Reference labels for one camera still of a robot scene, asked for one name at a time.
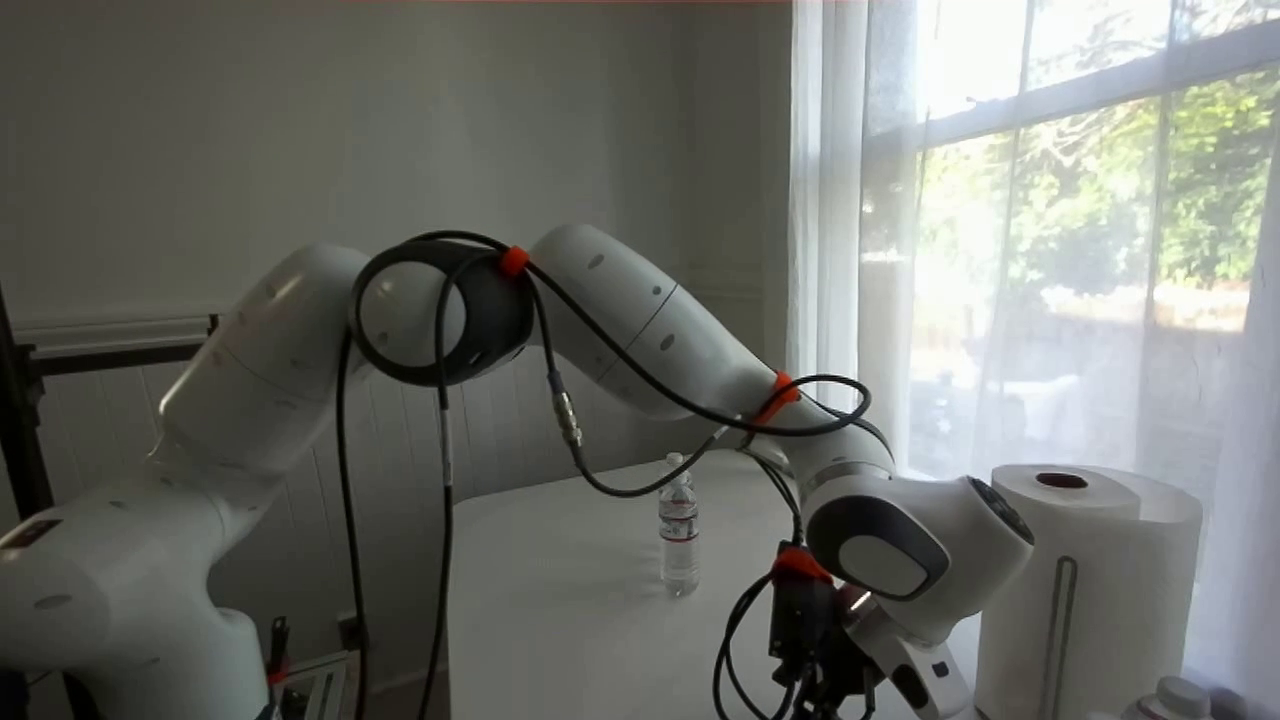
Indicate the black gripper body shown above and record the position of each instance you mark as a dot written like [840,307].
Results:
[855,684]

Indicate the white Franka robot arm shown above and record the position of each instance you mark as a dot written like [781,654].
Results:
[266,375]

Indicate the metal paper towel holder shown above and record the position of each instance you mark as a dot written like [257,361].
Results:
[1060,641]

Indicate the clear labelled water bottle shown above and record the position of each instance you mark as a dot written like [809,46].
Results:
[679,544]

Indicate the white paper towel roll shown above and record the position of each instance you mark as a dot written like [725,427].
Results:
[1121,587]

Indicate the sheer white curtain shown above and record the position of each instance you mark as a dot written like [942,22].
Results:
[824,201]

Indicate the white framed window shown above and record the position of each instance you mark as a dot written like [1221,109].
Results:
[1094,242]

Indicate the white framed board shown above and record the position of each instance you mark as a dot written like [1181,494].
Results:
[327,684]

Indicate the black boom stand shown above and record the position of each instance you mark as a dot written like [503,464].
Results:
[21,427]

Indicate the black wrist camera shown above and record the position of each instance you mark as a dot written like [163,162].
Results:
[803,612]

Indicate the orange camera mount clip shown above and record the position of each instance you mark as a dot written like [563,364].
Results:
[803,562]

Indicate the dark wall outlet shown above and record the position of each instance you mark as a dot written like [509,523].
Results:
[355,631]

